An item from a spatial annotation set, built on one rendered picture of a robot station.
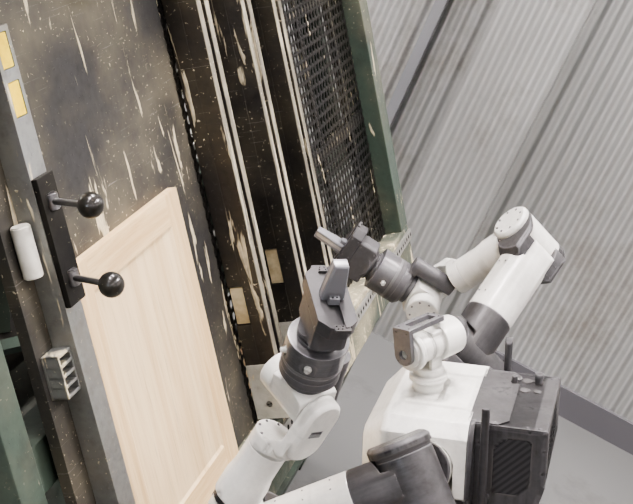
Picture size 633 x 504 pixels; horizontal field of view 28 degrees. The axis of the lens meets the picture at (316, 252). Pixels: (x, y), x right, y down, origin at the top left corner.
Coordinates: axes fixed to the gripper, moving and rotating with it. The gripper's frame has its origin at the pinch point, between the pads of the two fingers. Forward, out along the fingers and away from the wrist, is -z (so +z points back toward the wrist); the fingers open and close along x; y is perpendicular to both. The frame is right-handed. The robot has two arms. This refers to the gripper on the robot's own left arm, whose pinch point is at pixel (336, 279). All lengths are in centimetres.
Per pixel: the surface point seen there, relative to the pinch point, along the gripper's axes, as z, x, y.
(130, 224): 31, 46, -19
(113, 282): 14.3, 14.0, -26.7
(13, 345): 88, 72, -35
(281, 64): 41, 113, 22
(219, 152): 37, 75, 2
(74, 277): 20.5, 21.5, -31.2
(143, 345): 46, 32, -17
